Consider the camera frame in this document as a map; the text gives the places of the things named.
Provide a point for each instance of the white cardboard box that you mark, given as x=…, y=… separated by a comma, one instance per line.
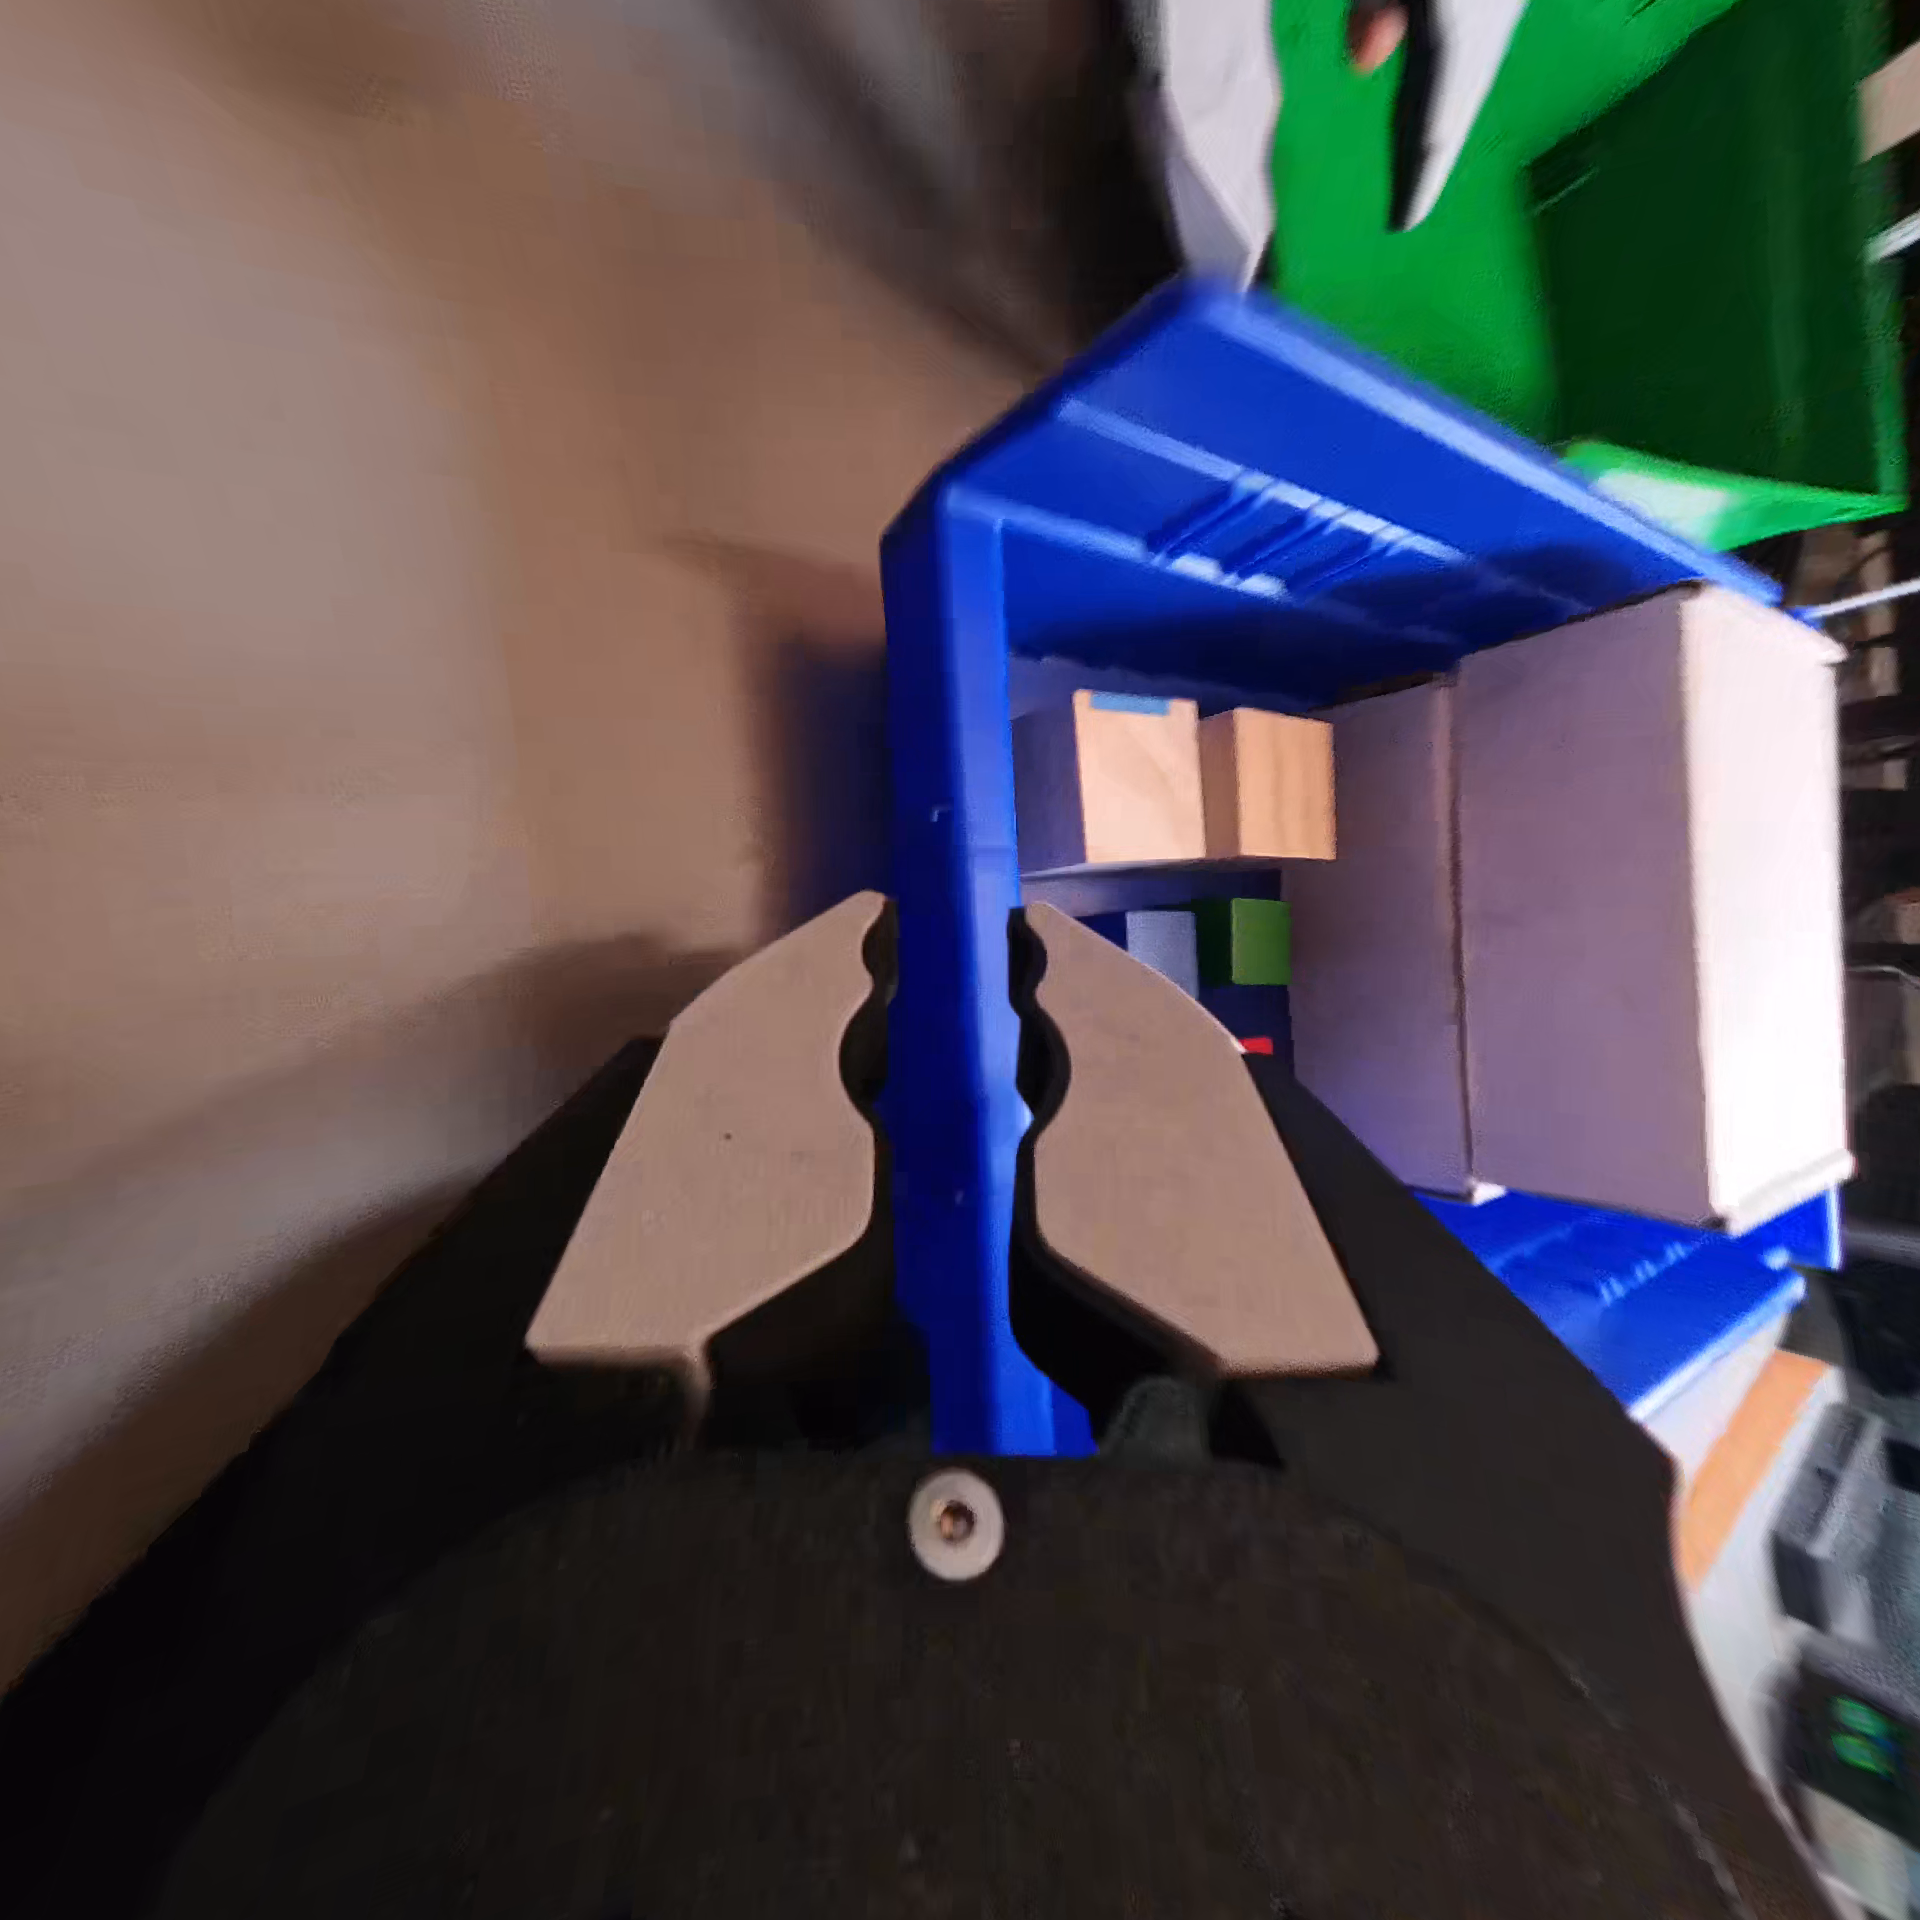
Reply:
x=1382, y=930
x=1635, y=901

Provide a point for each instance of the small grey block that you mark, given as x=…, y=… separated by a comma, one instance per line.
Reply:
x=1162, y=953

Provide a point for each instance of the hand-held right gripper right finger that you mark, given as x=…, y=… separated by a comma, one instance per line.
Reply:
x=1185, y=1200

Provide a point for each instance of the blue plastic bin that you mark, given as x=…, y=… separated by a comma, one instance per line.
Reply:
x=960, y=750

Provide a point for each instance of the wooden block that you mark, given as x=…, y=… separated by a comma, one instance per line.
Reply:
x=1266, y=786
x=1108, y=780

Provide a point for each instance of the small green block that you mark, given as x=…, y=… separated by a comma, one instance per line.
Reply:
x=1248, y=942

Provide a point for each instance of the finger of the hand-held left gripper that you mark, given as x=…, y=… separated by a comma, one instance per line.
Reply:
x=1223, y=120
x=1447, y=90

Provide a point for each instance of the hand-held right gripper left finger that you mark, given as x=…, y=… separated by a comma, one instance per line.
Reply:
x=720, y=1170

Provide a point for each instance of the green plastic bin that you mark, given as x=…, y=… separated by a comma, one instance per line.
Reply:
x=1650, y=225

